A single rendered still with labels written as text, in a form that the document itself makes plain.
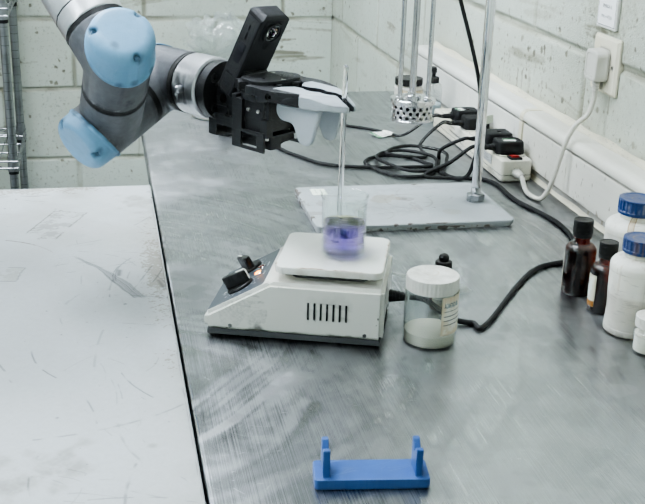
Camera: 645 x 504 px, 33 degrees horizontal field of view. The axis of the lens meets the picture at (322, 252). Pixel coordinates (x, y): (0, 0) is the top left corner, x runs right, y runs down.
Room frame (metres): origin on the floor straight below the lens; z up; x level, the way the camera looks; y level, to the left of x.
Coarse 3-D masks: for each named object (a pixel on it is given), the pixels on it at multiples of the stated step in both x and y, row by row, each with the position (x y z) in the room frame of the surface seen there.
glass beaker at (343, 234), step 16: (336, 192) 1.18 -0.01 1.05; (352, 192) 1.18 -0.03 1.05; (336, 208) 1.14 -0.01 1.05; (352, 208) 1.14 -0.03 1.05; (336, 224) 1.14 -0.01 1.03; (352, 224) 1.14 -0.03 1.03; (336, 240) 1.14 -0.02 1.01; (352, 240) 1.14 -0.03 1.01; (336, 256) 1.14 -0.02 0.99; (352, 256) 1.14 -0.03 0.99
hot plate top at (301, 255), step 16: (288, 240) 1.20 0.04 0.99; (304, 240) 1.20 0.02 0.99; (320, 240) 1.20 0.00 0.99; (368, 240) 1.21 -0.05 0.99; (384, 240) 1.21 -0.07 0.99; (288, 256) 1.15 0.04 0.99; (304, 256) 1.15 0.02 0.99; (320, 256) 1.15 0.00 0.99; (368, 256) 1.15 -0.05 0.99; (384, 256) 1.15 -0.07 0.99; (288, 272) 1.11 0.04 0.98; (304, 272) 1.11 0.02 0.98; (320, 272) 1.11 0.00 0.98; (336, 272) 1.11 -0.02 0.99; (352, 272) 1.10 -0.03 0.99; (368, 272) 1.10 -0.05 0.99; (384, 272) 1.12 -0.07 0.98
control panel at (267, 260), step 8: (264, 256) 1.23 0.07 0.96; (272, 256) 1.21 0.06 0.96; (264, 264) 1.19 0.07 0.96; (272, 264) 1.18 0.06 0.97; (232, 272) 1.23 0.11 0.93; (264, 272) 1.16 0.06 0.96; (256, 280) 1.14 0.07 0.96; (264, 280) 1.13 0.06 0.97; (224, 288) 1.18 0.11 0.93; (248, 288) 1.13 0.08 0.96; (216, 296) 1.16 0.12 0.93; (224, 296) 1.14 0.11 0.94; (232, 296) 1.13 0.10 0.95; (216, 304) 1.13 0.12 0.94
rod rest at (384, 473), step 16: (416, 448) 0.82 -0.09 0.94; (320, 464) 0.84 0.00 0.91; (336, 464) 0.84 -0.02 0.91; (352, 464) 0.84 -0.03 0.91; (368, 464) 0.84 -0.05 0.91; (384, 464) 0.84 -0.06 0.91; (400, 464) 0.84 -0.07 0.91; (416, 464) 0.82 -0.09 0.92; (320, 480) 0.81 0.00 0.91; (336, 480) 0.81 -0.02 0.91; (352, 480) 0.81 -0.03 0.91; (368, 480) 0.81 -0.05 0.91; (384, 480) 0.81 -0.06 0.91; (400, 480) 0.82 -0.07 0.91; (416, 480) 0.82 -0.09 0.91
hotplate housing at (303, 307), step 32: (256, 288) 1.12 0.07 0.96; (288, 288) 1.11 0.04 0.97; (320, 288) 1.11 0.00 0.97; (352, 288) 1.10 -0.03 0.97; (384, 288) 1.11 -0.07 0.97; (224, 320) 1.12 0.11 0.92; (256, 320) 1.11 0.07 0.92; (288, 320) 1.11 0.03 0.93; (320, 320) 1.10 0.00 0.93; (352, 320) 1.10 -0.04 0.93; (384, 320) 1.11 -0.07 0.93
